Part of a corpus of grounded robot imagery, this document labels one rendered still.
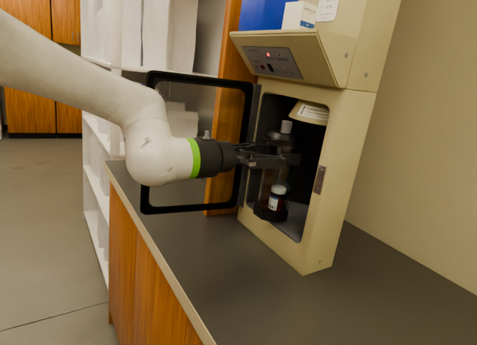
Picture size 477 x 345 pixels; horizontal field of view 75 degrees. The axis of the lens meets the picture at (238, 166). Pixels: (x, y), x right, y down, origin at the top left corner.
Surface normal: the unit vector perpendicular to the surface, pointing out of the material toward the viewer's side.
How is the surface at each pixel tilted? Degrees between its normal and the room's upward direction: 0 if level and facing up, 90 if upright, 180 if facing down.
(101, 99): 104
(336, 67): 90
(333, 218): 90
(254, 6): 90
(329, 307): 0
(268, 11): 90
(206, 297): 0
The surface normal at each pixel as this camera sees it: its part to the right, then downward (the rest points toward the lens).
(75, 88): 0.68, 0.54
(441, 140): -0.84, 0.05
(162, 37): -0.11, 0.38
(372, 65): 0.53, 0.32
